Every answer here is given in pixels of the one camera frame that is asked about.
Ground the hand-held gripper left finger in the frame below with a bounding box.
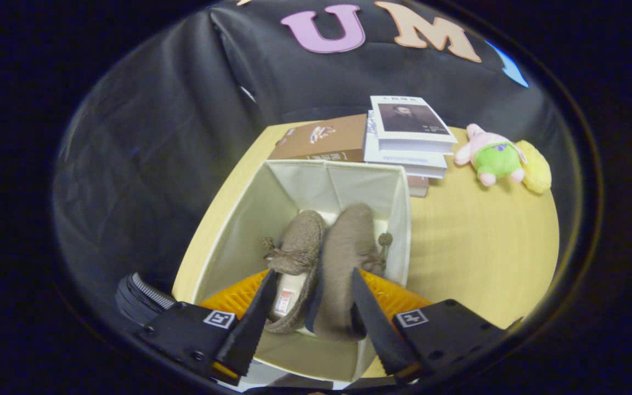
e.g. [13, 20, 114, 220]
[138, 269, 279, 385]

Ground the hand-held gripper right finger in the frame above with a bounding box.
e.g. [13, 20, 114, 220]
[351, 268, 506, 379]

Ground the brown shoe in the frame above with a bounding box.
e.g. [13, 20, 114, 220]
[263, 210, 328, 334]
[305, 203, 393, 342]

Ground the grey fabric storage box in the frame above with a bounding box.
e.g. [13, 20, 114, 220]
[193, 159, 411, 383]

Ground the brown spine book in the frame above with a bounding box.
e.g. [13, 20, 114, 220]
[407, 176, 431, 198]

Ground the plain white book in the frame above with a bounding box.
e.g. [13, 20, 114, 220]
[364, 110, 448, 179]

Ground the brown cover book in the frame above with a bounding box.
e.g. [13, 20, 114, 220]
[268, 114, 369, 163]

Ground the pink green plush toy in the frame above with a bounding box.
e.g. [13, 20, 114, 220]
[454, 123, 528, 187]

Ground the black backdrop cloth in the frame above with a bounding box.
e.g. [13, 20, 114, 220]
[53, 0, 569, 330]

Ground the yellow plush toy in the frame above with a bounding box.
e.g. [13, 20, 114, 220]
[515, 140, 552, 194]

